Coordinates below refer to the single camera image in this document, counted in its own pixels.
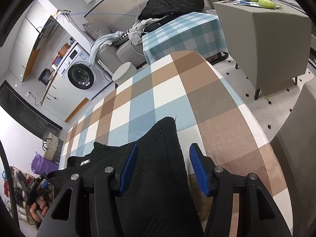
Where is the teal checked tablecloth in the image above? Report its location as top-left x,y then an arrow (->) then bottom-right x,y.
142,12 -> 228,65

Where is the brown blue checked tablecloth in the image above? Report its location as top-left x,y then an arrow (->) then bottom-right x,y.
59,51 -> 293,227

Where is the white round stool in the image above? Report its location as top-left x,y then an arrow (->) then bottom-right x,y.
112,62 -> 137,86

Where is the purple bag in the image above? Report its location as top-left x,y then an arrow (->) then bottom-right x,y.
31,153 -> 58,175

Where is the black quilted jacket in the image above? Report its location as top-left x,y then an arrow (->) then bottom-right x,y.
138,0 -> 205,21

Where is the grey sofa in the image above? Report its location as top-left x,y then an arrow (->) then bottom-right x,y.
83,21 -> 146,75

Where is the person's left hand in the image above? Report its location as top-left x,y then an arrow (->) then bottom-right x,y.
30,196 -> 49,223

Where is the white washing machine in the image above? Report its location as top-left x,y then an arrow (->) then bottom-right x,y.
57,42 -> 112,100

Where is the white grey clothes pile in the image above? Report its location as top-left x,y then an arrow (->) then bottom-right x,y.
89,18 -> 160,66

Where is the grey square cabinet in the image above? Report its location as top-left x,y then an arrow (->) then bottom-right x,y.
214,1 -> 312,99

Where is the black knit sweater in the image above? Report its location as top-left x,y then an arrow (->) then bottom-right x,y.
48,117 -> 203,236

